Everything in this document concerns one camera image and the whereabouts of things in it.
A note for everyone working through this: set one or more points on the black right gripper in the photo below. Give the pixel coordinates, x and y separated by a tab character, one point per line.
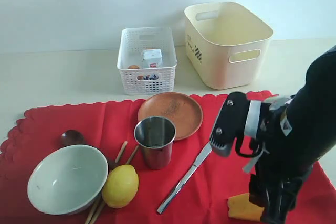
275	194

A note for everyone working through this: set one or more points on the yellow cheese wedge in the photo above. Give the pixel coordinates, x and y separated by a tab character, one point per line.
239	207

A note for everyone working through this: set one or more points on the blue white milk carton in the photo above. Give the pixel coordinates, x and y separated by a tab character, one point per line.
152	58

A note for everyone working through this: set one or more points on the orange fried chicken piece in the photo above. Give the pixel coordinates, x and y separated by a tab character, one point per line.
133	67

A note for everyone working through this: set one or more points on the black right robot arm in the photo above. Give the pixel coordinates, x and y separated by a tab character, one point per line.
297	136

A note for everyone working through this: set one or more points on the steel table knife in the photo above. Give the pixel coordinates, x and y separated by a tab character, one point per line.
198	161

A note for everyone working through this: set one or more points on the brown clay plate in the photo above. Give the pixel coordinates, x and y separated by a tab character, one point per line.
185	113

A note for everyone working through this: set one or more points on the stainless steel cup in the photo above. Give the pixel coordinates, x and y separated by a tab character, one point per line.
155	136

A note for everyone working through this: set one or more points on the cream plastic bin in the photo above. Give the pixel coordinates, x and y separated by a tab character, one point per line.
226	43

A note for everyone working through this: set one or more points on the wooden chopstick left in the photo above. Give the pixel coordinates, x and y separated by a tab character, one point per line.
120	153

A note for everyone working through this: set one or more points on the wooden chopstick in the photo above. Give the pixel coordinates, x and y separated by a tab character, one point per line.
132	154
120	153

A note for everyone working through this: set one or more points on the yellow lemon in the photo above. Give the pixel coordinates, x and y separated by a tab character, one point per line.
121	186

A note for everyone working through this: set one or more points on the white perforated plastic basket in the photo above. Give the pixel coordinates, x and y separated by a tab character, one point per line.
145	81

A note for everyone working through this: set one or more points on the wooden chopstick right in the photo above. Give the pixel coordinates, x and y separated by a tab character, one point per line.
132	154

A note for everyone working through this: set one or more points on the red scalloped cloth mat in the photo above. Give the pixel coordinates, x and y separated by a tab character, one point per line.
106	126

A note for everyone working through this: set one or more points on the pale green ceramic bowl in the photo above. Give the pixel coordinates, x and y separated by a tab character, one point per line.
68	180

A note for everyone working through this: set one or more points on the dark wooden spoon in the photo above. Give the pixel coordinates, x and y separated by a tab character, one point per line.
74	137

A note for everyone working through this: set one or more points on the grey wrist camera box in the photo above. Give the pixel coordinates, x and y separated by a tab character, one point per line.
229	126

